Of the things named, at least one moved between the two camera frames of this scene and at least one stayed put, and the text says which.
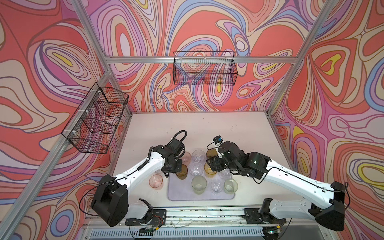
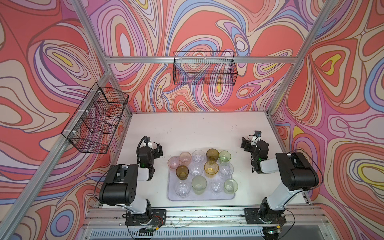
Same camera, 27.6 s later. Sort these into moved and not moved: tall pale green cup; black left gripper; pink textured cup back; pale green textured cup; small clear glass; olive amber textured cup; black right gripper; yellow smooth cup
Moved: black right gripper; black left gripper
Not moved: small clear glass; pink textured cup back; pale green textured cup; tall pale green cup; olive amber textured cup; yellow smooth cup
